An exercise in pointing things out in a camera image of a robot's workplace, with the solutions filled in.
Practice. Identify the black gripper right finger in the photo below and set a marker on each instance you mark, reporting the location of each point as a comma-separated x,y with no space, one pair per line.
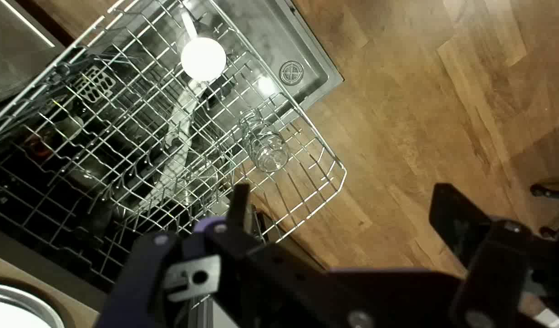
454,211

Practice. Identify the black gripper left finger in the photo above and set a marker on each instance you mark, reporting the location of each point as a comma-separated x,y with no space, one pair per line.
239,206

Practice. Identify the clear drinking glass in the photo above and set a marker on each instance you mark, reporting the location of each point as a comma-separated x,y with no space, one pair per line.
179,146

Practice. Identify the white round cup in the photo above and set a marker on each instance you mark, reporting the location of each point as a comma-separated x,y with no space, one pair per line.
203,58

